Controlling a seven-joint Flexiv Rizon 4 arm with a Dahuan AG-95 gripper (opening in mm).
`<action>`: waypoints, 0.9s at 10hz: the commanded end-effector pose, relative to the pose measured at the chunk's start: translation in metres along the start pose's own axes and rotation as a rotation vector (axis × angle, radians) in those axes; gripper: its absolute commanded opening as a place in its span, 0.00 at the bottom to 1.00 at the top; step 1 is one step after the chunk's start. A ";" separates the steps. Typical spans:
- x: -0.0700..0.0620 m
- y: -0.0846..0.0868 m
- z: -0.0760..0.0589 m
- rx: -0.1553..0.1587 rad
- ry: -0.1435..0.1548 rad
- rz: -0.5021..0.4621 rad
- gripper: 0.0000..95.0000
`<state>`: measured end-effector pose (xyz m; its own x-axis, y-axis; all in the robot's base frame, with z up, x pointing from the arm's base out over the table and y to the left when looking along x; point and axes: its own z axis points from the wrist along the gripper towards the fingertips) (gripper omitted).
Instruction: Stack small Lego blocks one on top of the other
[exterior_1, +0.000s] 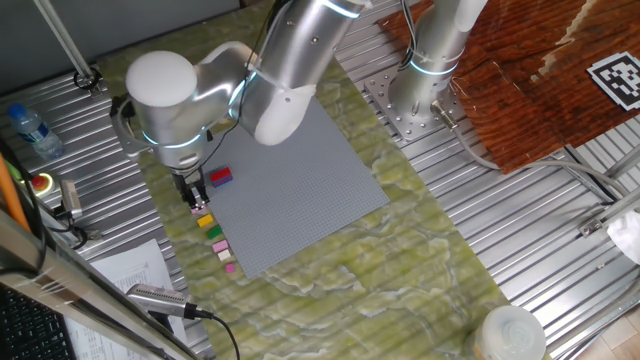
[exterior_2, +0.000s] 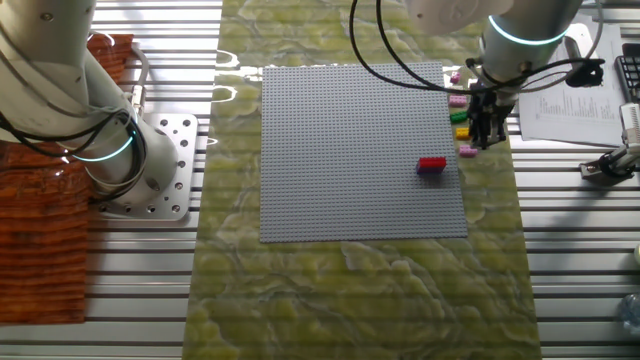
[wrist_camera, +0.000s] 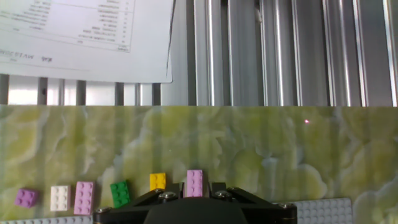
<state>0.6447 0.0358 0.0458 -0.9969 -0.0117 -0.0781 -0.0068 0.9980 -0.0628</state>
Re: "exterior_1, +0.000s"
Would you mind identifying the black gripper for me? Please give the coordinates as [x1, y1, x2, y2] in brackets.
[171, 165, 210, 210]

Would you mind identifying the grey Lego baseplate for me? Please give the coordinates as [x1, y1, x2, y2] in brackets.
[202, 97, 391, 280]

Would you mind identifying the printed paper sheet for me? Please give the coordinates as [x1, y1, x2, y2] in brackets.
[64, 238, 189, 360]

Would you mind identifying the red emergency stop button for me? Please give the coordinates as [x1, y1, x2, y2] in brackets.
[19, 171, 55, 199]

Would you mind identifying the clear plastic water bottle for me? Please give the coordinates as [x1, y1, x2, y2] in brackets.
[7, 102, 66, 162]

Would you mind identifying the orange rod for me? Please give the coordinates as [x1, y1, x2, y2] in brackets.
[0, 152, 31, 234]

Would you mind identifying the aluminium stand pole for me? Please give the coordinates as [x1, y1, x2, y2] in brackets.
[32, 0, 105, 96]

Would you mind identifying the green marble pattern mat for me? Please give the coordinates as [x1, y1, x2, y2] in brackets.
[97, 0, 554, 360]

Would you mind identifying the black keyboard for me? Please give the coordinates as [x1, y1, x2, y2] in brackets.
[0, 284, 76, 360]

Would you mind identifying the white plastic jar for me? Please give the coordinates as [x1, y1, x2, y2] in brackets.
[472, 304, 547, 360]

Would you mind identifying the white cloth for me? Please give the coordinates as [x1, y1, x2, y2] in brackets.
[607, 209, 640, 266]

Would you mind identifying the black white AprilTag marker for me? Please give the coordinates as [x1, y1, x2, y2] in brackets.
[587, 51, 640, 112]

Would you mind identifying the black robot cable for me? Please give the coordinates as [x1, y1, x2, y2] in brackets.
[197, 0, 281, 171]

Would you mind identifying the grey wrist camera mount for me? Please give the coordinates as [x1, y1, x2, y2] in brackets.
[109, 93, 151, 159]

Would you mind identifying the silver camera with black plug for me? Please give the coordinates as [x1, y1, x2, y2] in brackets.
[124, 283, 216, 321]

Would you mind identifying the small silver tripod camera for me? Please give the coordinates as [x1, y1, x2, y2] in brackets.
[52, 178, 104, 247]

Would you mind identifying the black camera cable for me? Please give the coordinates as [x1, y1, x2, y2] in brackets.
[192, 307, 241, 360]

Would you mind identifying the aluminium frame beam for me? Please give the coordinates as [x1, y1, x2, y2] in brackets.
[0, 209, 201, 360]

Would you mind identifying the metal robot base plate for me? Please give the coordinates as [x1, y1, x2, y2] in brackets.
[363, 67, 474, 142]

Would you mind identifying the black cable bundle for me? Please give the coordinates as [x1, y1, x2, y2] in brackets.
[398, 0, 421, 71]

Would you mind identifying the grey robot power cable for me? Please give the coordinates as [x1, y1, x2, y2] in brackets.
[430, 99, 631, 199]

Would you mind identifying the aluminium profile rail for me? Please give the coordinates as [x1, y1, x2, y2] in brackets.
[564, 144, 640, 239]

